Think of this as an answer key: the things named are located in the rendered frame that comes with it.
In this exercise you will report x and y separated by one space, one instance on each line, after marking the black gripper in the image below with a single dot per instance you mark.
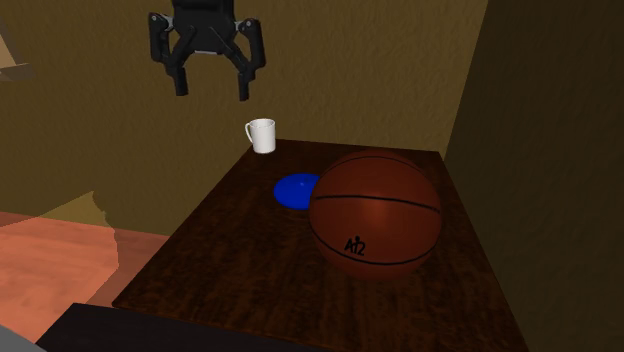
204 19

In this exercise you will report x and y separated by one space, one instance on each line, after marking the white mug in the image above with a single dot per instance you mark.
264 136

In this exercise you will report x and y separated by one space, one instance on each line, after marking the blue plate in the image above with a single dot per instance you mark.
292 191

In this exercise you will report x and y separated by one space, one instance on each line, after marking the dark wooden table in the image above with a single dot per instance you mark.
234 273

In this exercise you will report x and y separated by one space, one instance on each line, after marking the orange basketball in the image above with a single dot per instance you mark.
375 209

